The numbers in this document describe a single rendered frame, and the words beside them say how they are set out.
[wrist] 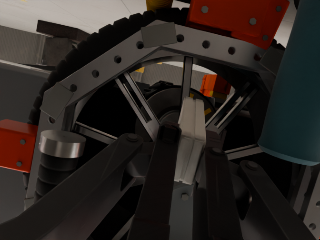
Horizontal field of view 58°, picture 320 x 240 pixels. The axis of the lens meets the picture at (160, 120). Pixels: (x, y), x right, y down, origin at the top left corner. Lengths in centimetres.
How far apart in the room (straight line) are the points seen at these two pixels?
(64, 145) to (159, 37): 27
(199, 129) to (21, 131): 43
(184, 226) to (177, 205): 3
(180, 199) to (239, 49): 27
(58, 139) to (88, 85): 23
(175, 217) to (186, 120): 23
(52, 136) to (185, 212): 19
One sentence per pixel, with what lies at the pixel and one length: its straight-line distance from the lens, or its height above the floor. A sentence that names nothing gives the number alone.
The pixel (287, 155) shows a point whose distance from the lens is 42.
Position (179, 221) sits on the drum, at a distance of 39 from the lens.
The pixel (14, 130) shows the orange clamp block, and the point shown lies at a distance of 56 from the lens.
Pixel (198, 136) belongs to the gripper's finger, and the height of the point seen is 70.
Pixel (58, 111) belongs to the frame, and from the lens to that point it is 52.
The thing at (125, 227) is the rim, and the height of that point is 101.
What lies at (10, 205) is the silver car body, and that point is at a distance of 119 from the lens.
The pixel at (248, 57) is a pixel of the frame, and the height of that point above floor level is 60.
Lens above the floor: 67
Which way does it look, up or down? 8 degrees up
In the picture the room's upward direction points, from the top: 167 degrees counter-clockwise
